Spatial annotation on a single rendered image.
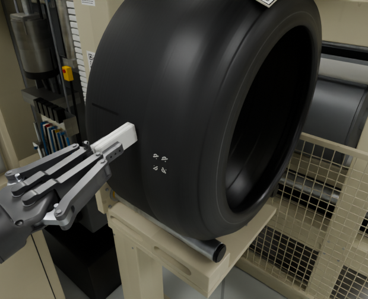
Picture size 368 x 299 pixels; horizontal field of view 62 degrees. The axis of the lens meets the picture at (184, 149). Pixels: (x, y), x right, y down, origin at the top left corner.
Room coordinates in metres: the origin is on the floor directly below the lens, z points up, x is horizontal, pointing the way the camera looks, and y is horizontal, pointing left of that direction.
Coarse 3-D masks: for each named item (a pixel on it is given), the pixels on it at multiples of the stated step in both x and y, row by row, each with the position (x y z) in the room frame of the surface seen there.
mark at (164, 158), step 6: (156, 156) 0.38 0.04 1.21; (162, 156) 0.37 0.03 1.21; (168, 156) 0.37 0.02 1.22; (156, 162) 0.37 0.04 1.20; (162, 162) 0.37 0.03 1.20; (168, 162) 0.37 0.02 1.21; (156, 168) 0.37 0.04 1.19; (162, 168) 0.37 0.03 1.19; (168, 168) 0.37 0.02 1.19; (162, 174) 0.37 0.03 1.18; (168, 174) 0.36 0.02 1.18
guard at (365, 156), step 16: (320, 144) 0.78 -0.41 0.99; (336, 144) 0.76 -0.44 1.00; (320, 160) 0.78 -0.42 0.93; (288, 208) 0.82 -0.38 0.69; (304, 208) 0.78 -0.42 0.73; (256, 240) 0.87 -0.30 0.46; (288, 240) 0.80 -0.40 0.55; (256, 256) 0.87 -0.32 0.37; (320, 256) 0.72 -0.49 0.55; (272, 272) 0.82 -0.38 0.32; (304, 272) 0.74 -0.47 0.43; (288, 288) 0.76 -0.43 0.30
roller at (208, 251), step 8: (120, 200) 0.63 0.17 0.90; (136, 208) 0.59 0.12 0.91; (144, 216) 0.57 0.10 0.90; (160, 224) 0.53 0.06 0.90; (168, 232) 0.52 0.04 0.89; (184, 240) 0.49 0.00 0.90; (192, 240) 0.48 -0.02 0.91; (200, 240) 0.47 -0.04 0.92; (208, 240) 0.47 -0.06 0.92; (216, 240) 0.47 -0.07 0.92; (200, 248) 0.46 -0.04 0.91; (208, 248) 0.45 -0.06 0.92; (216, 248) 0.45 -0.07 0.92; (224, 248) 0.46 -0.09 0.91; (208, 256) 0.44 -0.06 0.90; (216, 256) 0.44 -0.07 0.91
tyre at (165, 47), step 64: (128, 0) 0.57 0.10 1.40; (192, 0) 0.50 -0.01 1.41; (128, 64) 0.46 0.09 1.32; (192, 64) 0.41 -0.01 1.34; (256, 64) 0.45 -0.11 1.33; (192, 128) 0.37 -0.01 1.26; (256, 128) 0.80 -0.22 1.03; (128, 192) 0.44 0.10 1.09; (192, 192) 0.36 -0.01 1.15; (256, 192) 0.57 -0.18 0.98
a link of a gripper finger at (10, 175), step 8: (72, 144) 0.37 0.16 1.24; (56, 152) 0.35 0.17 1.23; (64, 152) 0.35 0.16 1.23; (40, 160) 0.34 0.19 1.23; (48, 160) 0.33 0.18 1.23; (56, 160) 0.34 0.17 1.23; (16, 168) 0.32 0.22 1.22; (24, 168) 0.32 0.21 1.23; (32, 168) 0.32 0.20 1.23; (40, 168) 0.33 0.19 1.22; (48, 168) 0.33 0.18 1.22; (8, 176) 0.31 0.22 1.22
